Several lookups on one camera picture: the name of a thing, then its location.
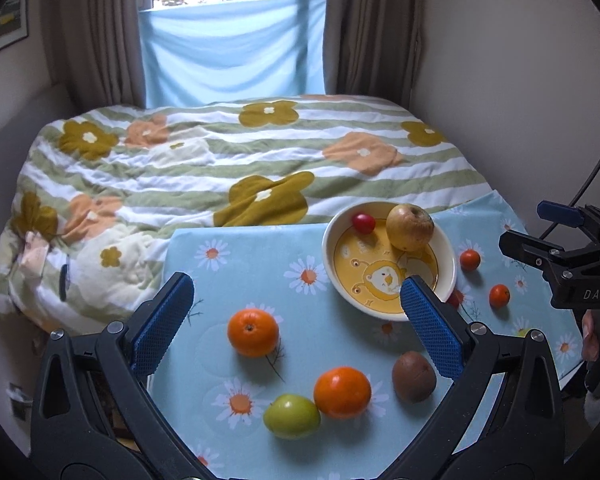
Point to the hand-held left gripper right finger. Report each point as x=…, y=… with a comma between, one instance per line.
x=430, y=330

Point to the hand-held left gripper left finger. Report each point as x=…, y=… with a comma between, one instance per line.
x=162, y=320

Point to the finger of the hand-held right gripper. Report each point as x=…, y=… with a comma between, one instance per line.
x=530, y=250
x=560, y=213

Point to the brown kiwi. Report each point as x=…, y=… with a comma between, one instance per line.
x=414, y=377

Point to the small orange tomato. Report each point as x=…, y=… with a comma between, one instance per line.
x=470, y=260
x=499, y=296

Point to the yellow cartoon bowl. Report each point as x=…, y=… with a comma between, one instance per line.
x=380, y=280

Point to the orange with stem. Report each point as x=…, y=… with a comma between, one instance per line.
x=253, y=332

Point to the green apple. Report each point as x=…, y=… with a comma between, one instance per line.
x=291, y=417

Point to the person's right hand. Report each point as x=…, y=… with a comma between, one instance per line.
x=590, y=335

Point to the yellow-brown apple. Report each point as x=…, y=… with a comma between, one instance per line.
x=410, y=227

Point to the blue daisy tablecloth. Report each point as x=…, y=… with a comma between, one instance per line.
x=260, y=270

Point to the red cherry tomato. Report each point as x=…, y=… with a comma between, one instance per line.
x=363, y=223

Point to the pink cloth piece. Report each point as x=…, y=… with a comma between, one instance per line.
x=34, y=252

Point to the floral striped blanket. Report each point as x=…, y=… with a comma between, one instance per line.
x=205, y=160

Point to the grey plug socket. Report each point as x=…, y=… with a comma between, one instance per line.
x=17, y=400

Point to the beige curtain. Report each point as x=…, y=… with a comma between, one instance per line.
x=375, y=30
x=100, y=30

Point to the light blue window cloth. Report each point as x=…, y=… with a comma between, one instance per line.
x=230, y=55

